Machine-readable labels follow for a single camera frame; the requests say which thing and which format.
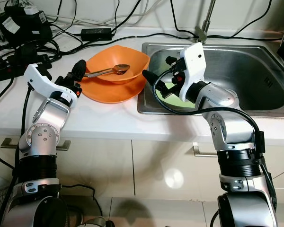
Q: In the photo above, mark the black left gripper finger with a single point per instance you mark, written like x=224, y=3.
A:
x=80, y=70

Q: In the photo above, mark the orange plastic bowl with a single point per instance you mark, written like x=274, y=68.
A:
x=137, y=59
x=109, y=94

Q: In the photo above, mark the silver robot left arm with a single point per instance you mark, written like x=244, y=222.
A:
x=49, y=120

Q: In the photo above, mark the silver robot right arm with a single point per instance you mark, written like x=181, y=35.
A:
x=220, y=97

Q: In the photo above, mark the green plate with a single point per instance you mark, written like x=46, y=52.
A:
x=173, y=97

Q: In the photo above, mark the black power adapter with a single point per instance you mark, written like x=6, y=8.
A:
x=95, y=33

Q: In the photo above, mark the metal faucet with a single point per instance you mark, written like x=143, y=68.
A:
x=202, y=30

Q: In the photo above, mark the black power strip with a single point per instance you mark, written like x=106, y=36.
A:
x=14, y=68

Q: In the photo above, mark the black electronic device box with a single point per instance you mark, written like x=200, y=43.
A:
x=26, y=26

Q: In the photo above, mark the stainless steel sink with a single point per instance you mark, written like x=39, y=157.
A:
x=255, y=71

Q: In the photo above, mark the grey robot left foot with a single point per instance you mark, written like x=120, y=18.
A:
x=97, y=222

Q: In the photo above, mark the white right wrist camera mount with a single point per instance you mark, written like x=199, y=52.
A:
x=194, y=61

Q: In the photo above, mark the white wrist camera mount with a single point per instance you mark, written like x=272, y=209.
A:
x=39, y=78
x=194, y=61

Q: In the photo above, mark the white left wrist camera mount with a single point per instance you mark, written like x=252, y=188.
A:
x=39, y=78

